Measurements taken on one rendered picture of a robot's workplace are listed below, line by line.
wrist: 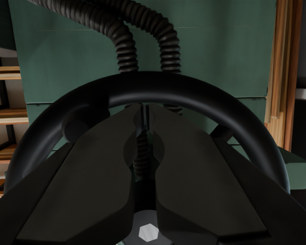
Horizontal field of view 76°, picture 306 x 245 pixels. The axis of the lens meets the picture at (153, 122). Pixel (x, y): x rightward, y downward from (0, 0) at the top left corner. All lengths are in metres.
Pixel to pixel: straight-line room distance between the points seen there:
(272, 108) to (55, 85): 1.64
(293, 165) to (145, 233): 0.35
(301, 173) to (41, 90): 0.52
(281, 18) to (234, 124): 1.63
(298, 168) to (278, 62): 1.33
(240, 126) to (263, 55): 0.24
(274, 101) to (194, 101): 1.63
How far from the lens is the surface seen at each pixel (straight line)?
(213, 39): 0.38
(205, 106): 0.18
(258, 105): 0.41
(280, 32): 1.78
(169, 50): 0.23
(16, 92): 3.25
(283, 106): 1.87
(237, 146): 0.41
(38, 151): 0.20
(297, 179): 0.50
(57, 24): 0.39
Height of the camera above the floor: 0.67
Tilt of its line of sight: 12 degrees up
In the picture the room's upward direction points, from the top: 178 degrees clockwise
